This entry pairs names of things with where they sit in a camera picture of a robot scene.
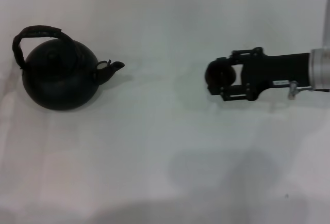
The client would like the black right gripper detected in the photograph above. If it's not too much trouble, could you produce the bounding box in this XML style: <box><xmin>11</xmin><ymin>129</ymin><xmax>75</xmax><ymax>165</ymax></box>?
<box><xmin>207</xmin><ymin>47</ymin><xmax>312</xmax><ymax>103</ymax></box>

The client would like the small dark brown teacup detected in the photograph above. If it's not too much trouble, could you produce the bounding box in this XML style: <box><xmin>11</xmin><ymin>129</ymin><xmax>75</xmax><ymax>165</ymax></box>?
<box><xmin>205</xmin><ymin>60</ymin><xmax>237</xmax><ymax>86</ymax></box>

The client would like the silver cable connector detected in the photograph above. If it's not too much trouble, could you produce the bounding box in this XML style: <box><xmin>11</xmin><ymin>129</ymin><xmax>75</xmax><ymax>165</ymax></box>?
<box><xmin>288</xmin><ymin>80</ymin><xmax>314</xmax><ymax>99</ymax></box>

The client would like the black round teapot with handle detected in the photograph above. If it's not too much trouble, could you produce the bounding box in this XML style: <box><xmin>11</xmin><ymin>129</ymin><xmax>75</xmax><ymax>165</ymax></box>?
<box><xmin>12</xmin><ymin>25</ymin><xmax>126</xmax><ymax>111</ymax></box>

